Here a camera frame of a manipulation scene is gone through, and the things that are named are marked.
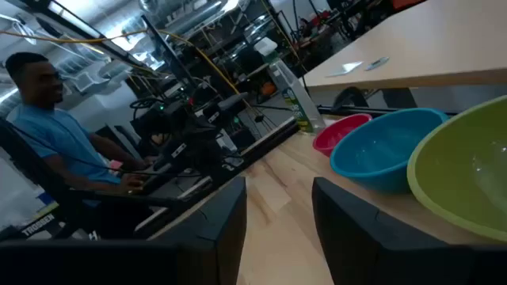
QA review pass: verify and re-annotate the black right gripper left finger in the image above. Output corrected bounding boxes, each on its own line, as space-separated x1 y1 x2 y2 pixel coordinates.
0 176 249 285

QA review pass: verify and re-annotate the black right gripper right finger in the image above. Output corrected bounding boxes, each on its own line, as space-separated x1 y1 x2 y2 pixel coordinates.
311 176 507 285

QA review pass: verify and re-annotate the red plastic bowl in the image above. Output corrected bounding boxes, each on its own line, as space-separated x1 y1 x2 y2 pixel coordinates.
311 113 373 158

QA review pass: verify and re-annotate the blue plastic bowl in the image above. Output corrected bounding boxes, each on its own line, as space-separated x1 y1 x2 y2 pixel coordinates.
330 107 451 195

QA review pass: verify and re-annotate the green plastic bowl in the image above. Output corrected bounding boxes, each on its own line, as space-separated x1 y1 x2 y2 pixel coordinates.
406 94 507 243

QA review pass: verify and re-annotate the black table leg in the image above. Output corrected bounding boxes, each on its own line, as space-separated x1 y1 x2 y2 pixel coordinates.
380 87 417 109

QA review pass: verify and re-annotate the clear cleaner spray bottle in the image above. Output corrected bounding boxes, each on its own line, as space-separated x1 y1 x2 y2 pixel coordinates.
253 36 326 134

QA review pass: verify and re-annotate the white paper sheet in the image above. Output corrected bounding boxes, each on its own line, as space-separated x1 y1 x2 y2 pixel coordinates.
326 60 364 78

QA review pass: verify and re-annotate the grey pen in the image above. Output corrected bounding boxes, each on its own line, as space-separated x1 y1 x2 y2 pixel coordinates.
364 56 391 72

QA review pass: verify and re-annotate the person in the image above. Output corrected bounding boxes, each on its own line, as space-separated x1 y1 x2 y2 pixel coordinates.
4 51 155 211

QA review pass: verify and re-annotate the beige wooden side table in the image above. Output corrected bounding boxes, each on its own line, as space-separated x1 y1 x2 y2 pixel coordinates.
303 0 507 89

